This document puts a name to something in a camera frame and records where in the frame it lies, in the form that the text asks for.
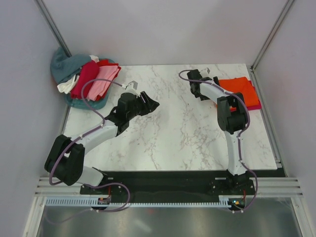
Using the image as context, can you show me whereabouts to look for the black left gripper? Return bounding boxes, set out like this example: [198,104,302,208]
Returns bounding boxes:
[127,91,159,120]

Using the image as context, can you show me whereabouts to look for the orange t shirt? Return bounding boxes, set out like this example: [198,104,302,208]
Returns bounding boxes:
[219,77,259,107]

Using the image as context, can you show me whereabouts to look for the magenta t shirt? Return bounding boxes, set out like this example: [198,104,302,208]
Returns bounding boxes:
[247,103,262,111]

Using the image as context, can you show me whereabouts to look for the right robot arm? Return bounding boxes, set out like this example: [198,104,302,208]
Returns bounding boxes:
[186,69,250,176]

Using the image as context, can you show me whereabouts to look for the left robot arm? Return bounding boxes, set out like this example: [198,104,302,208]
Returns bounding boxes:
[44,91,159,194]

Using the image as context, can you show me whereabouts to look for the teal laundry basket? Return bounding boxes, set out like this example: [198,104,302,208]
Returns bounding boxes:
[64,58,116,110]

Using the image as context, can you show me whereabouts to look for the pink t shirt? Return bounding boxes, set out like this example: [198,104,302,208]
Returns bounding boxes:
[87,66,121,101]

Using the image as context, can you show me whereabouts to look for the crimson t shirt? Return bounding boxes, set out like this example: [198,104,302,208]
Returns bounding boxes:
[71,61,99,99]

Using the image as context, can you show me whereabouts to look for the grey-teal t shirt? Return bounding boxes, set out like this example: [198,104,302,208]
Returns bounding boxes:
[50,47,91,84]

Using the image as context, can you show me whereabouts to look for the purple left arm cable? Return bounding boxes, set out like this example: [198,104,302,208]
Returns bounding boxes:
[44,79,131,225]

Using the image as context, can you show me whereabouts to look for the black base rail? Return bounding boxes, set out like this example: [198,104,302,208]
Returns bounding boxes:
[79,168,285,202]

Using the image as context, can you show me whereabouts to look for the white slotted cable duct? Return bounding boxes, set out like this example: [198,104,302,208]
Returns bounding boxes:
[45,197,231,208]

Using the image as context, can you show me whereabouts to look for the right aluminium frame post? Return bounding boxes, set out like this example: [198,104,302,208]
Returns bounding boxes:
[247,0,296,73]

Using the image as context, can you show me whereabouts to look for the aluminium frame post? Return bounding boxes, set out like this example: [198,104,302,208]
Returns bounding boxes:
[34,0,72,56]
[247,0,296,73]

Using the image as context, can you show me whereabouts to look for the left aluminium frame post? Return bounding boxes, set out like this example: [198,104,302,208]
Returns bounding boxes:
[34,0,72,56]

